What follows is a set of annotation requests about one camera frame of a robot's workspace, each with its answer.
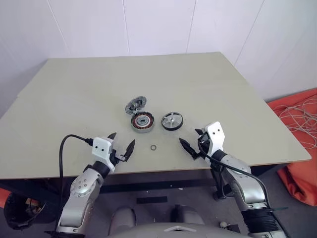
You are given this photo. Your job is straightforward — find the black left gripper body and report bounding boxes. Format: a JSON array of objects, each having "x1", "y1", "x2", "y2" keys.
[{"x1": 108, "y1": 138, "x2": 126, "y2": 172}]

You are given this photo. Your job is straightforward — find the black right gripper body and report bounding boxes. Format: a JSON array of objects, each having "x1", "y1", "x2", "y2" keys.
[{"x1": 197, "y1": 132, "x2": 211, "y2": 160}]

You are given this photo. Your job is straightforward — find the black-rimmed motor rotor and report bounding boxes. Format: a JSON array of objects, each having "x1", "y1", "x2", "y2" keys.
[{"x1": 161, "y1": 111, "x2": 185, "y2": 131}]

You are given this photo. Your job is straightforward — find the motor stator with copper windings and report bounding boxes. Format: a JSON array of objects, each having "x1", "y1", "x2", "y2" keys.
[{"x1": 130, "y1": 112, "x2": 157, "y2": 134}]

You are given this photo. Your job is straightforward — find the black table leg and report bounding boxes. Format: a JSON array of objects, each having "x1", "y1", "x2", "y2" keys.
[{"x1": 213, "y1": 168, "x2": 233, "y2": 200}]

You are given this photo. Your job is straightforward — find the grey robot torso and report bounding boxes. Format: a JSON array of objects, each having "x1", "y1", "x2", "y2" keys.
[{"x1": 135, "y1": 219, "x2": 241, "y2": 238}]

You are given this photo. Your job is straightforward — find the orange bean bag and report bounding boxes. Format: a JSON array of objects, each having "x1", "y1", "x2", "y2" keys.
[{"x1": 268, "y1": 88, "x2": 317, "y2": 207}]

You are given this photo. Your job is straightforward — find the black bag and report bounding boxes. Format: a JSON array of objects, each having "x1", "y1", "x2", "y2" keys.
[{"x1": 3, "y1": 190, "x2": 54, "y2": 232}]

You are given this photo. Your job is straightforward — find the orange cushion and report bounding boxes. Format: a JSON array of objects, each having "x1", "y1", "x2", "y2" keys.
[{"x1": 0, "y1": 187, "x2": 11, "y2": 212}]

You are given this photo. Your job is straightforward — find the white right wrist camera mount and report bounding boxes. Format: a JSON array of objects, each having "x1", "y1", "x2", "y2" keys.
[{"x1": 204, "y1": 121, "x2": 226, "y2": 159}]

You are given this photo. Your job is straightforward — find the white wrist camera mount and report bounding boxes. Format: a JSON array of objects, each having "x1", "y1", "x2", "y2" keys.
[
  {"x1": 204, "y1": 121, "x2": 226, "y2": 159},
  {"x1": 90, "y1": 136, "x2": 117, "y2": 172}
]

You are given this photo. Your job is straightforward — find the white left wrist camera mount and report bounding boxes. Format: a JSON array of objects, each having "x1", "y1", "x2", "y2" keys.
[{"x1": 90, "y1": 136, "x2": 117, "y2": 172}]

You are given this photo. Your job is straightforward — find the black table frame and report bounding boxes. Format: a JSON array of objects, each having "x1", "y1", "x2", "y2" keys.
[{"x1": 0, "y1": 161, "x2": 291, "y2": 200}]

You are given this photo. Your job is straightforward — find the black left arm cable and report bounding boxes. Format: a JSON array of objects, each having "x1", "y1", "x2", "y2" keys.
[{"x1": 58, "y1": 134, "x2": 94, "y2": 214}]

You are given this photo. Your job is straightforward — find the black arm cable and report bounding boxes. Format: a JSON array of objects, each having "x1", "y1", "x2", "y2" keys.
[
  {"x1": 58, "y1": 134, "x2": 94, "y2": 214},
  {"x1": 197, "y1": 138, "x2": 292, "y2": 238}
]

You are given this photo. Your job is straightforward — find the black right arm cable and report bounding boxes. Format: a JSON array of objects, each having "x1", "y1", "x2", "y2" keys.
[{"x1": 197, "y1": 138, "x2": 292, "y2": 238}]

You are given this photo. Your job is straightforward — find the tangle of white cable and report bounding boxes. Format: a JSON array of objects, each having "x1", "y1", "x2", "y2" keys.
[{"x1": 274, "y1": 97, "x2": 317, "y2": 150}]

